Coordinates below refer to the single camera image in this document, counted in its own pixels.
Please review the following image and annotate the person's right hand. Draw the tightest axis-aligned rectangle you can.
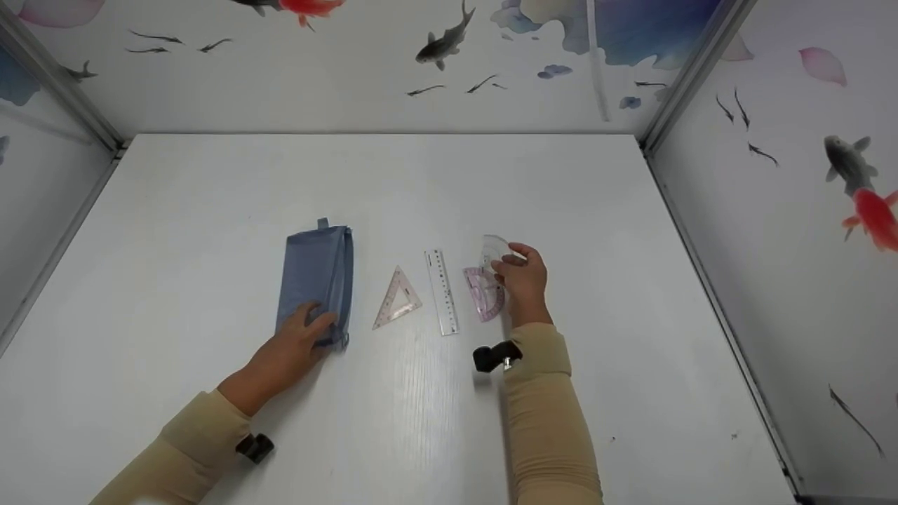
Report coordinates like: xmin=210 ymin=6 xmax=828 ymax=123
xmin=490 ymin=243 xmax=552 ymax=318

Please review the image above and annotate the person's left hand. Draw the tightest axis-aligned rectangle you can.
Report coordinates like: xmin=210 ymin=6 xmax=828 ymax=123
xmin=246 ymin=302 xmax=339 ymax=395

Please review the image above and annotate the clear plastic set square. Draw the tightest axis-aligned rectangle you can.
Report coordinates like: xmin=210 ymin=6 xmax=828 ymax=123
xmin=480 ymin=234 xmax=518 ymax=276

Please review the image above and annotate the blue fabric pencil case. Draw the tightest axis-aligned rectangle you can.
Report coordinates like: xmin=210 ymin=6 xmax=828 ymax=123
xmin=274 ymin=217 xmax=355 ymax=352

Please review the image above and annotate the person's right forearm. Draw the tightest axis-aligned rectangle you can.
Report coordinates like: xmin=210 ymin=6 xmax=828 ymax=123
xmin=501 ymin=309 xmax=605 ymax=505

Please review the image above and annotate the person's left forearm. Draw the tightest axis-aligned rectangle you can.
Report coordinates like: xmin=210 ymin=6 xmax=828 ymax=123
xmin=88 ymin=365 xmax=281 ymax=505

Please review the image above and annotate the clear pink protractor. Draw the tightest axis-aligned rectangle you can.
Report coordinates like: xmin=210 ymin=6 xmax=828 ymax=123
xmin=462 ymin=266 xmax=507 ymax=323

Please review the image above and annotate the clear straight ruler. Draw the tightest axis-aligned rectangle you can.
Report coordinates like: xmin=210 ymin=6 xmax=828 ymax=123
xmin=423 ymin=248 xmax=460 ymax=337

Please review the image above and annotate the clear pink triangle set square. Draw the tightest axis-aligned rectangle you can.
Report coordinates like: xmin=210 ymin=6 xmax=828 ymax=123
xmin=371 ymin=264 xmax=424 ymax=331

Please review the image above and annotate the black wrist band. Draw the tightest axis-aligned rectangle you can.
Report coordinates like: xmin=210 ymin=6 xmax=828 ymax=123
xmin=236 ymin=433 xmax=275 ymax=464
xmin=472 ymin=340 xmax=524 ymax=374

